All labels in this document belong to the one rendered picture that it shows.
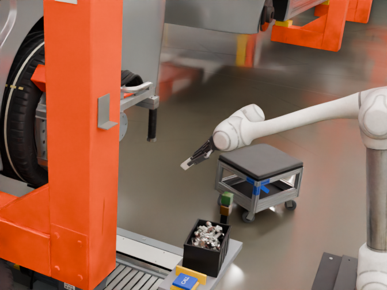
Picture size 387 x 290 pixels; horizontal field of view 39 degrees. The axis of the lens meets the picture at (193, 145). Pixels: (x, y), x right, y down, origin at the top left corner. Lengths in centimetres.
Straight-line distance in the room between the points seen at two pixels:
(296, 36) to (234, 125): 371
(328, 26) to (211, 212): 277
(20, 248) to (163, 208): 156
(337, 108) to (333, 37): 355
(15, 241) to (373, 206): 122
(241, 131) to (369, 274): 67
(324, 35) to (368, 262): 381
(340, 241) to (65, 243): 191
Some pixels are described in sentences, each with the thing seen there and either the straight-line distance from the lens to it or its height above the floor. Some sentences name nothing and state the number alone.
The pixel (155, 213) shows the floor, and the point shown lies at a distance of 334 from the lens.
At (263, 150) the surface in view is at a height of 34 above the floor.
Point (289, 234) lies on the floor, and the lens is 329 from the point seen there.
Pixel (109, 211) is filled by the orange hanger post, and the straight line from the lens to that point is 182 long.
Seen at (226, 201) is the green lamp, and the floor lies 64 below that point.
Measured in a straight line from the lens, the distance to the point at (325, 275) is 249.
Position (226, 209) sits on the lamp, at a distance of 223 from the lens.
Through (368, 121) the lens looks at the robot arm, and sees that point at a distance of 181.
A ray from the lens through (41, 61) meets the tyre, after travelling 218.
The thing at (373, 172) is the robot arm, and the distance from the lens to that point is 193.
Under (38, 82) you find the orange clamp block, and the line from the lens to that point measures 209.
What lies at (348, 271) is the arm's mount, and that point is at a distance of 243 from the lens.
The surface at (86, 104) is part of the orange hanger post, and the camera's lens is 158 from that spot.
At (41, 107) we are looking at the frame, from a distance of 213.
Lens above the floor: 170
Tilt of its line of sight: 23 degrees down
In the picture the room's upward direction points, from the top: 5 degrees clockwise
